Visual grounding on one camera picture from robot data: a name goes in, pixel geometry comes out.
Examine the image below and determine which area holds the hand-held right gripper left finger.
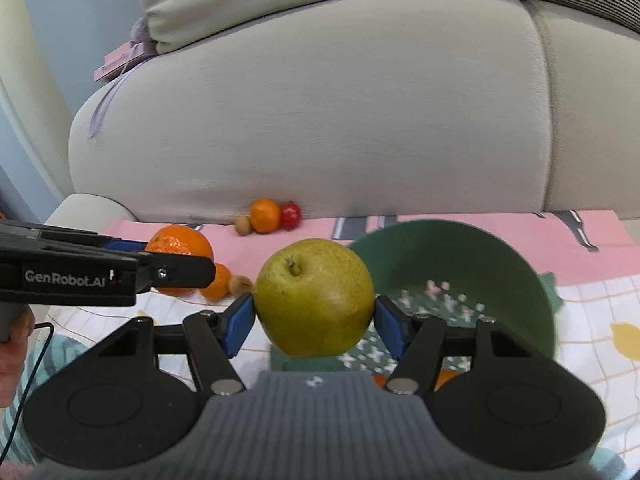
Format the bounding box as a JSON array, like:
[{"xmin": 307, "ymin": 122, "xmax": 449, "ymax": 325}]
[{"xmin": 100, "ymin": 292, "xmax": 257, "ymax": 396}]

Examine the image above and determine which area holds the green colander bowl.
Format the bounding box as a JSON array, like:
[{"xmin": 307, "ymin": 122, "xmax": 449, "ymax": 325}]
[{"xmin": 347, "ymin": 220, "xmax": 558, "ymax": 391}]

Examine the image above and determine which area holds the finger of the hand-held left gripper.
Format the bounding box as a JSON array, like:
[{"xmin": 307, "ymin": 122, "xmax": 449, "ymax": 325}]
[
  {"xmin": 135, "ymin": 252, "xmax": 217, "ymax": 294},
  {"xmin": 37, "ymin": 227, "xmax": 149, "ymax": 254}
]

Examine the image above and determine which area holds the lilac fabric strap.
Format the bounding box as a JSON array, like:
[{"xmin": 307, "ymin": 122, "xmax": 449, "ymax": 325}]
[{"xmin": 87, "ymin": 16, "xmax": 157, "ymax": 137}]

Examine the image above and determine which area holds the teal striped cloth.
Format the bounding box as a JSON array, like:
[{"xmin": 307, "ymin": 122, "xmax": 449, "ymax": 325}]
[{"xmin": 20, "ymin": 335, "xmax": 88, "ymax": 463}]

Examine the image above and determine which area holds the beige sofa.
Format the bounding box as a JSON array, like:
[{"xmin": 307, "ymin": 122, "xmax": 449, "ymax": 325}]
[{"xmin": 0, "ymin": 0, "xmax": 640, "ymax": 233}]

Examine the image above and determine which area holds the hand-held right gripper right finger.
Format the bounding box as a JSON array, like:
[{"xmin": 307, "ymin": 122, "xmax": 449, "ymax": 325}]
[{"xmin": 375, "ymin": 295, "xmax": 531, "ymax": 395}]

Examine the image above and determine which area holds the red cherry tomato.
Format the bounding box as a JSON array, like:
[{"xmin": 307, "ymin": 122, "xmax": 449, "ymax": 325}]
[{"xmin": 279, "ymin": 201, "xmax": 302, "ymax": 231}]

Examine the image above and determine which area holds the person's left hand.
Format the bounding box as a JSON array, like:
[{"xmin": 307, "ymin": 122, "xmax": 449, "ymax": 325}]
[{"xmin": 0, "ymin": 305, "xmax": 37, "ymax": 408}]

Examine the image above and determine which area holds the pink checked printed cloth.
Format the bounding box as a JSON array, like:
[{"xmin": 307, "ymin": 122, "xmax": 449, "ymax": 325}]
[{"xmin": 45, "ymin": 210, "xmax": 640, "ymax": 468}]

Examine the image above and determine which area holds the large orange tangerine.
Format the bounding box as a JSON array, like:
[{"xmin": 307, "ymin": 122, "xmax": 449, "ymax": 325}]
[{"xmin": 145, "ymin": 224, "xmax": 215, "ymax": 297}]

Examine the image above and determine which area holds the yellow-green pear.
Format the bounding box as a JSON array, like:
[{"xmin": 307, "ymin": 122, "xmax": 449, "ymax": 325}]
[{"xmin": 254, "ymin": 238, "xmax": 376, "ymax": 358}]

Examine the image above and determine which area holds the small orange tangerine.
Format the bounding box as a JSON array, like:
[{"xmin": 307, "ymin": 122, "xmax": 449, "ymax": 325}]
[{"xmin": 200, "ymin": 262, "xmax": 233, "ymax": 302}]

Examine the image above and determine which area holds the black cable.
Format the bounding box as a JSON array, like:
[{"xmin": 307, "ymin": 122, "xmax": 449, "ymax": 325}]
[{"xmin": 0, "ymin": 322, "xmax": 55, "ymax": 461}]

